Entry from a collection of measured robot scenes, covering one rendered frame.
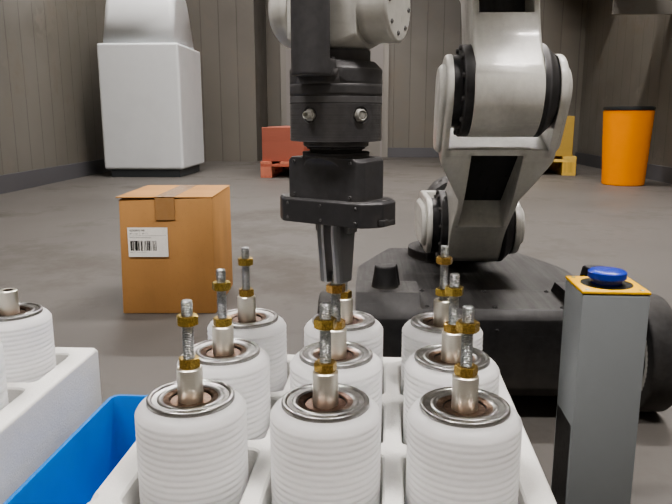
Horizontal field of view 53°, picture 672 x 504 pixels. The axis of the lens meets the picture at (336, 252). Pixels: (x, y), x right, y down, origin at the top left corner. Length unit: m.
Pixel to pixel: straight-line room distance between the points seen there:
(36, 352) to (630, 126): 4.77
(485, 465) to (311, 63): 0.36
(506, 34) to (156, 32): 4.96
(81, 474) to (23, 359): 0.16
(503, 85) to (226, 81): 6.84
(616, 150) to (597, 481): 4.59
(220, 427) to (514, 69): 0.70
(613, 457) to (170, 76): 5.25
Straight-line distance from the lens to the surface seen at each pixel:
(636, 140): 5.31
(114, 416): 0.98
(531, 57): 1.07
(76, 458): 0.89
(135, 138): 5.86
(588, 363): 0.77
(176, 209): 1.71
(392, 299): 1.10
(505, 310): 1.11
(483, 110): 1.04
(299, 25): 0.60
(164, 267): 1.74
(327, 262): 0.66
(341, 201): 0.62
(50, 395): 0.87
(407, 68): 8.59
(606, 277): 0.76
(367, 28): 0.62
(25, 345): 0.90
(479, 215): 1.26
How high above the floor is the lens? 0.49
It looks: 11 degrees down
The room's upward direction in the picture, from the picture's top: straight up
